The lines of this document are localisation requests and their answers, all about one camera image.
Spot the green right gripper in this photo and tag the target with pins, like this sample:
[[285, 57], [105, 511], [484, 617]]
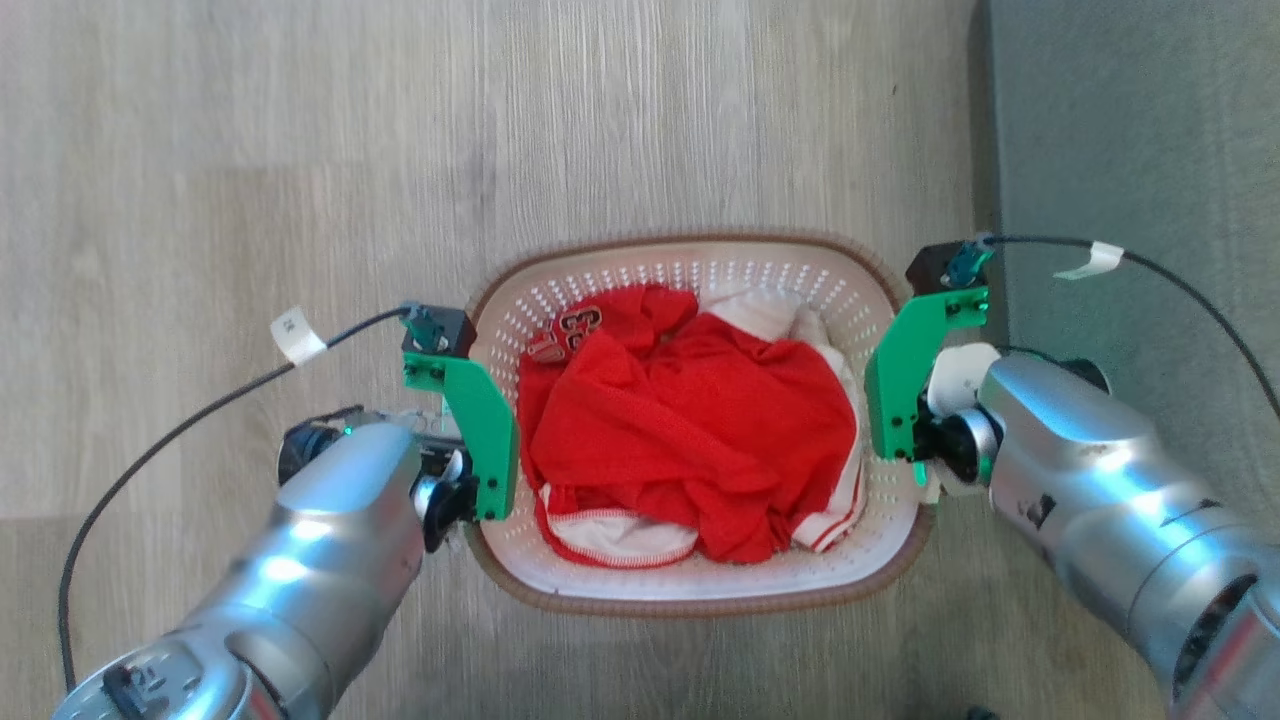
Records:
[[900, 380]]

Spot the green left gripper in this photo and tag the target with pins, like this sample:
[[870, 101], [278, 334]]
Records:
[[485, 430]]

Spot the white laundry basket brown rim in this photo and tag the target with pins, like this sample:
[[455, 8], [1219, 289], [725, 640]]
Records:
[[690, 590]]

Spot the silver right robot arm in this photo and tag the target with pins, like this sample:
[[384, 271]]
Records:
[[1100, 480]]

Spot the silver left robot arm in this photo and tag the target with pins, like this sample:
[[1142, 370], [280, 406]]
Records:
[[300, 570]]

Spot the white garment with red trim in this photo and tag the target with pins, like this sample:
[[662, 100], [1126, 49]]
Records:
[[770, 312]]

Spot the red mesh sports jersey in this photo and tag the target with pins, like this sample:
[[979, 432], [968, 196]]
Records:
[[700, 420]]

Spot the grey fabric sofa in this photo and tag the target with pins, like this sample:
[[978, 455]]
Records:
[[1140, 150]]

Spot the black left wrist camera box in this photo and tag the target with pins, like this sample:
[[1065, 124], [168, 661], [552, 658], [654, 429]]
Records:
[[450, 328]]

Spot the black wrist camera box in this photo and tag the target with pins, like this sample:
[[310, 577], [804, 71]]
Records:
[[450, 328], [935, 268]]

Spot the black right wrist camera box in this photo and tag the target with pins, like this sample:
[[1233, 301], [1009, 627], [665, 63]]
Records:
[[935, 268]]

